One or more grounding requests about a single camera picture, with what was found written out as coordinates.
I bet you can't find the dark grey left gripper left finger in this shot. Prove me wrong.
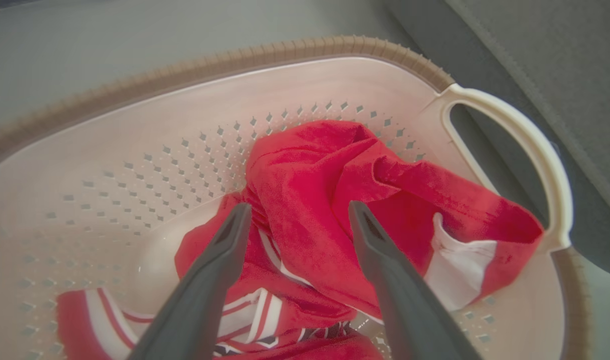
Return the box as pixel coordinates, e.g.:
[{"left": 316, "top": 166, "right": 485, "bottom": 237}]
[{"left": 127, "top": 202, "right": 254, "bottom": 360}]

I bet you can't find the red and white garment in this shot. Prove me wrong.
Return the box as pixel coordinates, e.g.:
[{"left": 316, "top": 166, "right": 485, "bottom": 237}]
[{"left": 56, "top": 119, "right": 545, "bottom": 360}]

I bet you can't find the cream perforated laundry basket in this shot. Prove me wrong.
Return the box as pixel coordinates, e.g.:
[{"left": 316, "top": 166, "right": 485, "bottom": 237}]
[{"left": 0, "top": 35, "right": 591, "bottom": 360}]

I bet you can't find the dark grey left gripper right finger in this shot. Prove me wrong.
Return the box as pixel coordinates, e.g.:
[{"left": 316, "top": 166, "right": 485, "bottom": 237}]
[{"left": 348, "top": 200, "right": 482, "bottom": 360}]

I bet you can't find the grey fabric sofa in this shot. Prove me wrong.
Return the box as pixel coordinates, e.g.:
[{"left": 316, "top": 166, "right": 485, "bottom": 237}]
[{"left": 385, "top": 0, "right": 610, "bottom": 281}]

